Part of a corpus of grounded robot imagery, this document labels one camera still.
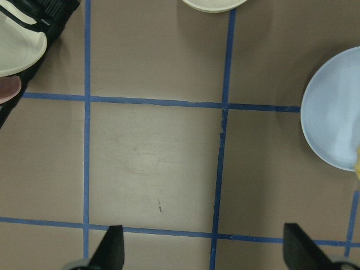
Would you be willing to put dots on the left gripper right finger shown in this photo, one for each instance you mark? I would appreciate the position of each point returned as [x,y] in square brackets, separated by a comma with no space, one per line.
[301,252]

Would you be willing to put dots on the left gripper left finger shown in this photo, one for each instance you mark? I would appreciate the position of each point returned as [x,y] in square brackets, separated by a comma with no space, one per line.
[110,253]

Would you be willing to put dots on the blue plate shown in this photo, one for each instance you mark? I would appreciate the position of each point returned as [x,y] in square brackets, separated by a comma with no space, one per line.
[329,112]

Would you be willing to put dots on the pink plate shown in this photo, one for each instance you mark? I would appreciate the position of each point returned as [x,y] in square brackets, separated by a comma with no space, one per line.
[10,86]

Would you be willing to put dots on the cream plate in rack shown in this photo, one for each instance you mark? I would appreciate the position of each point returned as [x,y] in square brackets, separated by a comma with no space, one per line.
[21,48]

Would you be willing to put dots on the black dish rack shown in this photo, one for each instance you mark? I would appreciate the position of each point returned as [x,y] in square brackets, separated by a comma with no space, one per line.
[48,17]

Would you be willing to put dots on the white bowl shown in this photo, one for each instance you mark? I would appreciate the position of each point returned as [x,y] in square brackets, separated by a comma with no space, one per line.
[213,6]

